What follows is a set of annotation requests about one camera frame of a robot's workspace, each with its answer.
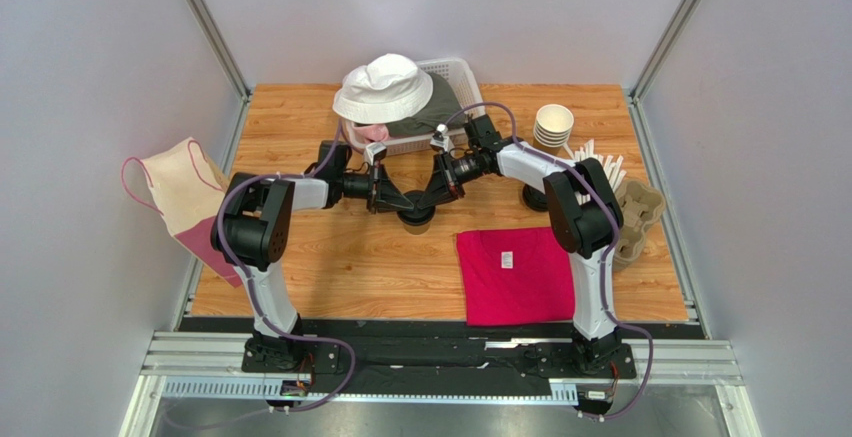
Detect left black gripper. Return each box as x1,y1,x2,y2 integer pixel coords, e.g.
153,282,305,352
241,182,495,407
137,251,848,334
337,162,412,216

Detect black coffee cup lid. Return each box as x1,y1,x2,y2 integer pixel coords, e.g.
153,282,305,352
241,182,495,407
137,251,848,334
397,190,436,227

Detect brown paper coffee cup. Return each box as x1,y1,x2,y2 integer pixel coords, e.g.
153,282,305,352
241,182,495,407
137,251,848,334
403,222,430,235

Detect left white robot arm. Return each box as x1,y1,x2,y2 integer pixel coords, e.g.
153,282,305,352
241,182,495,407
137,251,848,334
211,140,416,371

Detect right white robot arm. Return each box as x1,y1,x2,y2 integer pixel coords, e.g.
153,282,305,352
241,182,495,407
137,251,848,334
414,115,623,366

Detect pink cloth in basket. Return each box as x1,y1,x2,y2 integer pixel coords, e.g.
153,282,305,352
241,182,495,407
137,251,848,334
353,124,390,143

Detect olive green folded garment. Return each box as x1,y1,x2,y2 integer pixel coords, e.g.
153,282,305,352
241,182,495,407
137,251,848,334
386,73,462,138

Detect stack of black lids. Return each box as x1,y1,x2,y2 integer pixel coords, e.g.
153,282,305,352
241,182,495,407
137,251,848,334
521,185,548,212

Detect white bucket hat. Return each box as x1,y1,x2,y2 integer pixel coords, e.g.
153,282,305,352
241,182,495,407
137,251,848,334
332,53,434,125

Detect folded red t-shirt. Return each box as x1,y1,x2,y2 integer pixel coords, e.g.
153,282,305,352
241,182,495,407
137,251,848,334
456,227,576,327

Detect white plastic basket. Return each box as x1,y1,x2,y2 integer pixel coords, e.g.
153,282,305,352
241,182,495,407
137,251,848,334
342,57,483,156

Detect stack of paper cups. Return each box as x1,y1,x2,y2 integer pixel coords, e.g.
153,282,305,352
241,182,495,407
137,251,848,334
532,104,575,157

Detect bundle of white straws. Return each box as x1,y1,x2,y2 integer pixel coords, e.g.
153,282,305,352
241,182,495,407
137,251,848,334
563,139,627,192

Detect cardboard cup carrier tray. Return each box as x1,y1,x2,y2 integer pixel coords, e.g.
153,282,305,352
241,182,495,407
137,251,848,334
613,179,666,272

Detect pink and cream paper bag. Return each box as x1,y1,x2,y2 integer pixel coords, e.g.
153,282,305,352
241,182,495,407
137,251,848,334
120,137,242,288

